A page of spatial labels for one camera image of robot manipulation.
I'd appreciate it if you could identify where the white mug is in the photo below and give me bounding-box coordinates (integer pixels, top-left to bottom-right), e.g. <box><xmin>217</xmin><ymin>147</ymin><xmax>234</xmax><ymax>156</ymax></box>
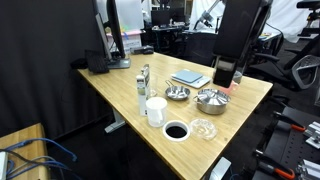
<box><xmin>146</xmin><ymin>97</ymin><xmax>167</xmax><ymax>127</ymax></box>

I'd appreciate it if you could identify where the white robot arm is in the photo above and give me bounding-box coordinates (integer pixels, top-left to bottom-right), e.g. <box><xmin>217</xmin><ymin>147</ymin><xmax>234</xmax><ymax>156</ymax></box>
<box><xmin>213</xmin><ymin>0</ymin><xmax>273</xmax><ymax>88</ymax></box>

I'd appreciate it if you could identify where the small silver pan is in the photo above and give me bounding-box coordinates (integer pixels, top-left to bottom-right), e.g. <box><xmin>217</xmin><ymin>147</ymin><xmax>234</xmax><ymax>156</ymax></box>
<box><xmin>165</xmin><ymin>80</ymin><xmax>190</xmax><ymax>101</ymax></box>

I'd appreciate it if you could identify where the black computer mouse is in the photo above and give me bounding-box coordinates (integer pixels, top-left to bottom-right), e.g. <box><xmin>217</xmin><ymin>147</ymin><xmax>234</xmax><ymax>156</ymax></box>
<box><xmin>143</xmin><ymin>48</ymin><xmax>154</xmax><ymax>55</ymax></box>

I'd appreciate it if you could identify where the clear glass lid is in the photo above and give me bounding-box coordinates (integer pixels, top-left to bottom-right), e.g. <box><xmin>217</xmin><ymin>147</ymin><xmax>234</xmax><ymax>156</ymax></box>
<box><xmin>189</xmin><ymin>119</ymin><xmax>217</xmax><ymax>140</ymax></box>

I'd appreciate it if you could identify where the white cardboard box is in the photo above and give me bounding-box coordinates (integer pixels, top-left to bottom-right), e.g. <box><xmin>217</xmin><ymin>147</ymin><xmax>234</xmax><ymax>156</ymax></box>
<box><xmin>107</xmin><ymin>30</ymin><xmax>142</xmax><ymax>54</ymax></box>

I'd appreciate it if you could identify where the black keyboard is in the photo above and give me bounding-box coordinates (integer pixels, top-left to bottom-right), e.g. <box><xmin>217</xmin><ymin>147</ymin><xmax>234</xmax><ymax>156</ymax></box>
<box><xmin>85</xmin><ymin>50</ymin><xmax>109</xmax><ymax>73</ymax></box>

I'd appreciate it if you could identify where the pink plastic cup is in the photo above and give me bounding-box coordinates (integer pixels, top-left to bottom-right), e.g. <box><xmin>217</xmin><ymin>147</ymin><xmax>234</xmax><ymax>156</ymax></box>
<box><xmin>220</xmin><ymin>81</ymin><xmax>239</xmax><ymax>95</ymax></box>

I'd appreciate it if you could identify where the black glass electric kettle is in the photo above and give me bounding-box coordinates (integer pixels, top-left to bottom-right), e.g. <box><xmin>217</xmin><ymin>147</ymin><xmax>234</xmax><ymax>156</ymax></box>
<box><xmin>233</xmin><ymin>71</ymin><xmax>242</xmax><ymax>84</ymax></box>

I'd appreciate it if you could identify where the black computer monitor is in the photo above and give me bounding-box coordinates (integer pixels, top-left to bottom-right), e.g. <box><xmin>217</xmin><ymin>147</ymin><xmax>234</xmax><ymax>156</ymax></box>
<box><xmin>95</xmin><ymin>0</ymin><xmax>131</xmax><ymax>69</ymax></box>

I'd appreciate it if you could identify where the black office chair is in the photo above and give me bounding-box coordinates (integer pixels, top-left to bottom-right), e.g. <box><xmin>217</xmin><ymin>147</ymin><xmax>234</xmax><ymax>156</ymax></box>
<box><xmin>246</xmin><ymin>33</ymin><xmax>320</xmax><ymax>93</ymax></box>

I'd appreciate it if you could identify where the white desk grommet ring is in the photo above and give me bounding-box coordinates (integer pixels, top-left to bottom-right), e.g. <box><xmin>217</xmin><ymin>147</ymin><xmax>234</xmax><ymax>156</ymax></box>
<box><xmin>162</xmin><ymin>120</ymin><xmax>191</xmax><ymax>143</ymax></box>

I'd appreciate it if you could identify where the orange handled clamp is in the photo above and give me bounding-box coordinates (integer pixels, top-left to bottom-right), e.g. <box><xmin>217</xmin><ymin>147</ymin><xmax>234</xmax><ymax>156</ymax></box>
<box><xmin>273</xmin><ymin>111</ymin><xmax>306</xmax><ymax>132</ymax></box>
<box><xmin>254</xmin><ymin>150</ymin><xmax>296</xmax><ymax>180</ymax></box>

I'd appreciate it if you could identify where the blue cable bundle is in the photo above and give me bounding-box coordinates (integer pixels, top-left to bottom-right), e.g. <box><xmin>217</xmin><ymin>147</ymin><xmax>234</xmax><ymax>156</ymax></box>
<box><xmin>0</xmin><ymin>137</ymin><xmax>78</xmax><ymax>180</ymax></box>

